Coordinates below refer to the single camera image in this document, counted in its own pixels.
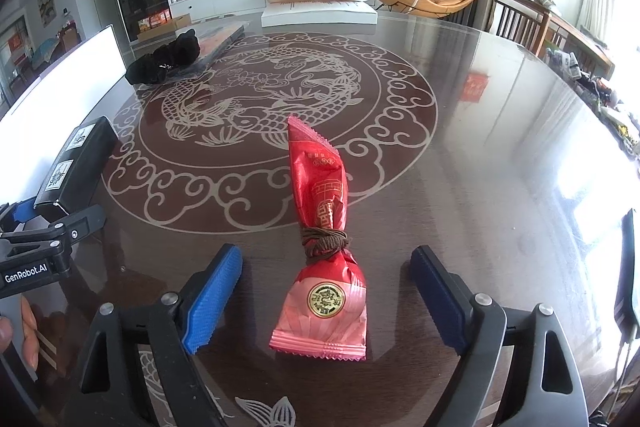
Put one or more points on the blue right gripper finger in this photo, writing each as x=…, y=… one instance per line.
x=18, y=213

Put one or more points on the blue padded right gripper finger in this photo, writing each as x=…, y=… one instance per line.
x=473, y=325
x=182, y=323

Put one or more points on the black box with white labels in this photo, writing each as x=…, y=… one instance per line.
x=75, y=172

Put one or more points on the red candy wrapper packet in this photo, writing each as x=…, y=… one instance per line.
x=324, y=314

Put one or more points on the black fuzzy cloth item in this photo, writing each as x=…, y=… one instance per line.
x=153, y=68

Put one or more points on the phone case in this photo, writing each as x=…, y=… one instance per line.
x=216, y=39

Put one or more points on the white cardboard storage box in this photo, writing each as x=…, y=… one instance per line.
x=59, y=100

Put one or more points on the brown cardboard box on floor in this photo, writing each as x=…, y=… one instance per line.
x=169, y=27

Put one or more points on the wooden dining chair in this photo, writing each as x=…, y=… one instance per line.
x=537, y=28

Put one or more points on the white box lid on table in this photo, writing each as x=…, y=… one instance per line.
x=307, y=12

